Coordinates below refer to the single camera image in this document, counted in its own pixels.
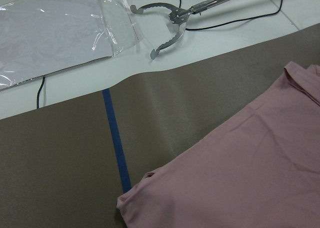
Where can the pink Snoopy t-shirt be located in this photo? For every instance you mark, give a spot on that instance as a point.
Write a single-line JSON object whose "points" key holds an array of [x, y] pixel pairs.
{"points": [[258, 169]]}

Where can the metal reacher grabber tool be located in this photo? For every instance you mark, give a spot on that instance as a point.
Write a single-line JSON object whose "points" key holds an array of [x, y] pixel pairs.
{"points": [[178, 16]]}

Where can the clear plastic bag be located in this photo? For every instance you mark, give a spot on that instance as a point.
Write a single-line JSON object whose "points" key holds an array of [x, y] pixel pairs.
{"points": [[42, 37]]}

